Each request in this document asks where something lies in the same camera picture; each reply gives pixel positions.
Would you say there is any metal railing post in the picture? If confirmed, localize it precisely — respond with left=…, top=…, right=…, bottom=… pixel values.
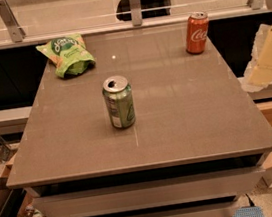
left=0, top=0, right=26, bottom=43
left=246, top=0, right=265, bottom=10
left=129, top=0, right=143, bottom=27

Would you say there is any green soda can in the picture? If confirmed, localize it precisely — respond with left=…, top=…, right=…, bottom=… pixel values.
left=102, top=75, right=136, bottom=129

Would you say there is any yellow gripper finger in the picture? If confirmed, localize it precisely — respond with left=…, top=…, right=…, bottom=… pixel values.
left=242, top=24, right=272, bottom=93

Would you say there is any right metal railing post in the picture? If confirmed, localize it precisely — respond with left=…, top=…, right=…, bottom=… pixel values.
left=246, top=0, right=265, bottom=10

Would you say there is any middle metal railing post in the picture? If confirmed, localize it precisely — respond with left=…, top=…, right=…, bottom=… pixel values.
left=129, top=0, right=143, bottom=27

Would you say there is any grey drawer cabinet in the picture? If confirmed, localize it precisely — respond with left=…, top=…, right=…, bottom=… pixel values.
left=8, top=24, right=272, bottom=217

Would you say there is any left metal railing post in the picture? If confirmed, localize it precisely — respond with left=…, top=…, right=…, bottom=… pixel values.
left=0, top=0, right=26, bottom=43

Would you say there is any blue perforated object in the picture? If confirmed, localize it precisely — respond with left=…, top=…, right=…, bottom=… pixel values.
left=233, top=207, right=264, bottom=217

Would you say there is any orange coke can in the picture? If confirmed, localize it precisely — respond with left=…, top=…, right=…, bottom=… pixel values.
left=186, top=11, right=209, bottom=55

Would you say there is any green rice chip bag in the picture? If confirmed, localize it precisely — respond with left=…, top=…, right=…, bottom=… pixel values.
left=37, top=33, right=95, bottom=78

